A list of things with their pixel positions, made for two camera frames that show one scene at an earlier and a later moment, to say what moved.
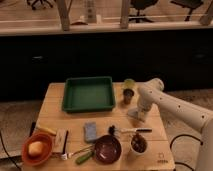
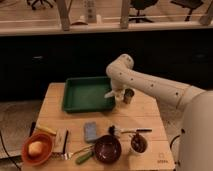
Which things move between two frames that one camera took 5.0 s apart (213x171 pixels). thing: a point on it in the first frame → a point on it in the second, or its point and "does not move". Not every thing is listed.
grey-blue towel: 134,112 → 110,94
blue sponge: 90,131 does not move
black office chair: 139,5 does not move
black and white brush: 112,130 does not move
